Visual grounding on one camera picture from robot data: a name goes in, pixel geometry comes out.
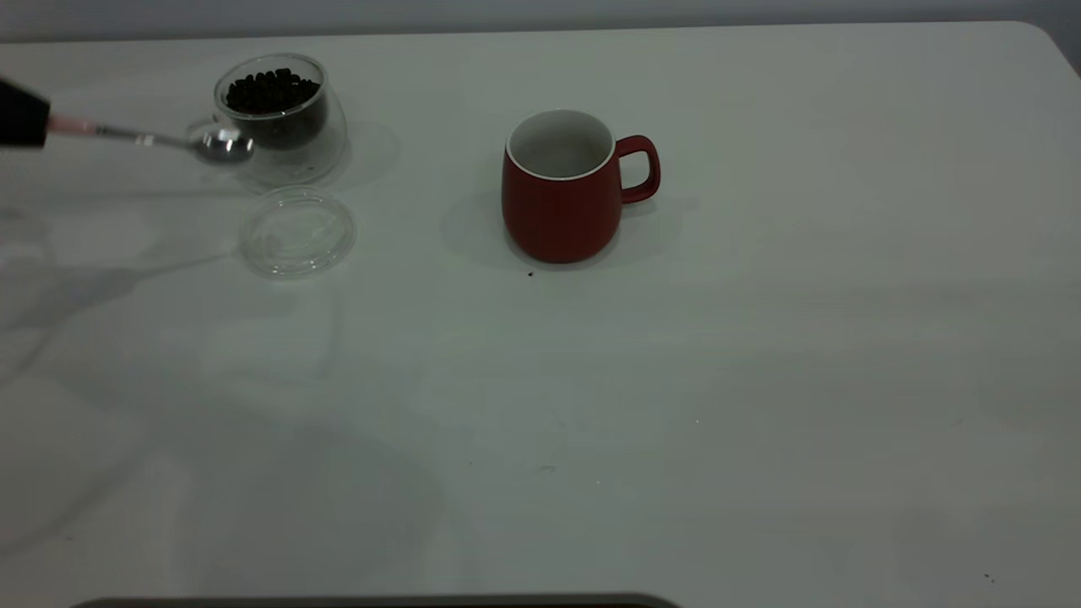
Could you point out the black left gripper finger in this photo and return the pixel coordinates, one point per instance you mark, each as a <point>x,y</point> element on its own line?
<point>19,116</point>

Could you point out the red ceramic cup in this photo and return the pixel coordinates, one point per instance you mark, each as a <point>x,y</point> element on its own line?
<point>557,211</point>

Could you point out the glass cup with coffee beans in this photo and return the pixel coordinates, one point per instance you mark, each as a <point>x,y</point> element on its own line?
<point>283,118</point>

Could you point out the clear glass lid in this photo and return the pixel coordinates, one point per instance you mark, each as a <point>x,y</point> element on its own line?
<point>297,232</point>

